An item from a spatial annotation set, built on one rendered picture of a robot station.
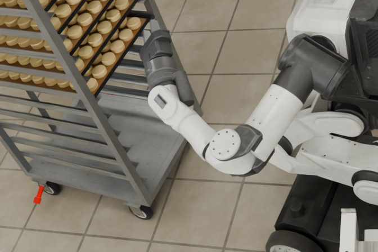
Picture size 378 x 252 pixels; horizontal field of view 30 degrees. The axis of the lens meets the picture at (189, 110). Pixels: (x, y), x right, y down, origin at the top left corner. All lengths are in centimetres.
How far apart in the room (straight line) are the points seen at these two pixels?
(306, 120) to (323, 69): 48
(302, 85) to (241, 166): 24
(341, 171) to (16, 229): 143
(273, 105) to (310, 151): 70
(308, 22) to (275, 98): 23
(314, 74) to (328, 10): 20
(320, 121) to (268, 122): 48
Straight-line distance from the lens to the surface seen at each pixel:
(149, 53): 192
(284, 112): 166
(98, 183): 284
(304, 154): 234
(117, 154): 248
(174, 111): 176
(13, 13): 221
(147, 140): 289
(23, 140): 289
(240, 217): 270
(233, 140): 163
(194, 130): 173
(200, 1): 371
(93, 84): 236
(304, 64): 168
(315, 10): 181
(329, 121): 209
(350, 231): 150
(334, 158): 232
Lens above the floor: 215
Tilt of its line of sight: 43 degrees down
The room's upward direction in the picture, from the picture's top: 24 degrees counter-clockwise
